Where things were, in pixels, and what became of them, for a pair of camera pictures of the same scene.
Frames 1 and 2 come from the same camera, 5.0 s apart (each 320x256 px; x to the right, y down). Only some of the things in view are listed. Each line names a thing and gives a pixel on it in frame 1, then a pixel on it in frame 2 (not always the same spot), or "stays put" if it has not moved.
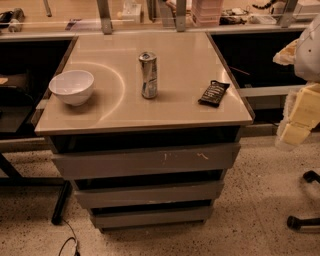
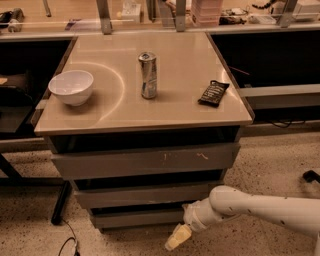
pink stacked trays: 206,13 stays put
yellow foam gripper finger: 305,115 -> 181,233
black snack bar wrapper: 214,93 stays put
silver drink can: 149,80 stays put
